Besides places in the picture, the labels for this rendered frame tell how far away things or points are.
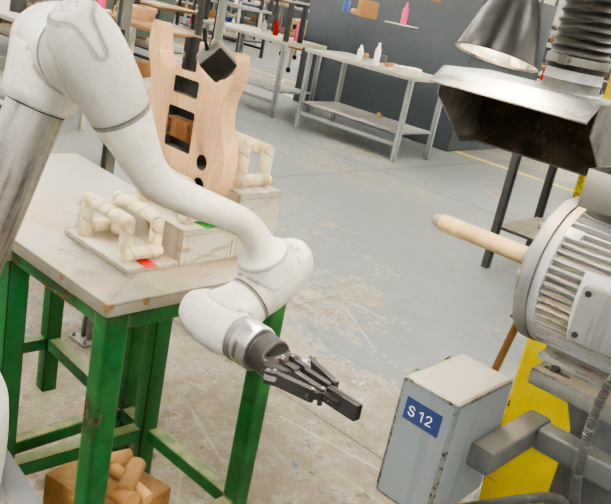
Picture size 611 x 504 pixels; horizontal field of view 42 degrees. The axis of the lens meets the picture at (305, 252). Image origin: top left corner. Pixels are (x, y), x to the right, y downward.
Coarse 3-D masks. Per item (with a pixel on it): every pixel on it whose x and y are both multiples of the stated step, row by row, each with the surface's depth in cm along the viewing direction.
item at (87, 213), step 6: (84, 204) 188; (84, 210) 188; (90, 210) 188; (84, 216) 189; (90, 216) 189; (84, 222) 189; (90, 222) 190; (84, 228) 190; (90, 228) 190; (78, 234) 191; (84, 234) 190; (90, 234) 191
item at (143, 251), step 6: (138, 246) 182; (144, 246) 182; (150, 246) 183; (156, 246) 184; (126, 252) 179; (132, 252) 179; (138, 252) 180; (144, 252) 182; (150, 252) 183; (156, 252) 184; (162, 252) 186; (126, 258) 179; (132, 258) 180; (138, 258) 181; (144, 258) 183
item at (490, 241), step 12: (444, 216) 146; (444, 228) 145; (456, 228) 144; (468, 228) 142; (480, 228) 142; (468, 240) 143; (480, 240) 141; (492, 240) 139; (504, 240) 138; (504, 252) 138; (516, 252) 136
